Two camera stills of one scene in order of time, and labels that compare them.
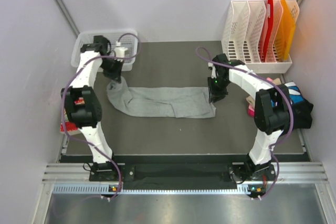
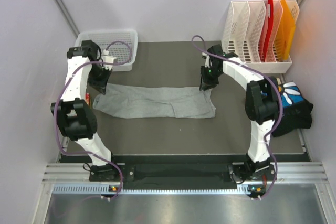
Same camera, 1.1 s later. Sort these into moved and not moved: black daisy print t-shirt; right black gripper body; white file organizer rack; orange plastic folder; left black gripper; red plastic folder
Moved: left black gripper; right black gripper body
Not moved: red plastic folder; white file organizer rack; orange plastic folder; black daisy print t-shirt
